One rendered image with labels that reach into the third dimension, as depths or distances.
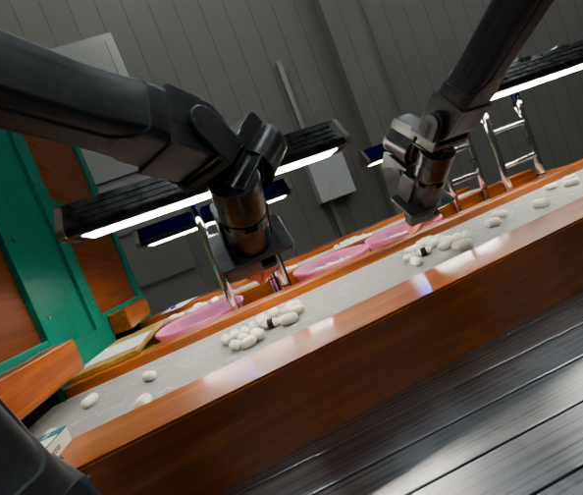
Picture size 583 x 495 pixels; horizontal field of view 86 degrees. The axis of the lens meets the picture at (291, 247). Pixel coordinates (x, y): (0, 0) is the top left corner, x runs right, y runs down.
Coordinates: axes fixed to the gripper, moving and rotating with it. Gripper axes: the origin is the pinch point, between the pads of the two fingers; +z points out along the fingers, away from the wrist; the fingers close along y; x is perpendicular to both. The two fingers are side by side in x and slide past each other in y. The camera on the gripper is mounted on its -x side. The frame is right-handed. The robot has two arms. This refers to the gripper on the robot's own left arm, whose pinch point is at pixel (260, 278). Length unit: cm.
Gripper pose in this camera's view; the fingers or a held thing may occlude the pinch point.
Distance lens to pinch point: 49.0
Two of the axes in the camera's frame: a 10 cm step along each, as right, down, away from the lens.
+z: 0.7, 6.2, 7.8
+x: 4.2, 6.9, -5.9
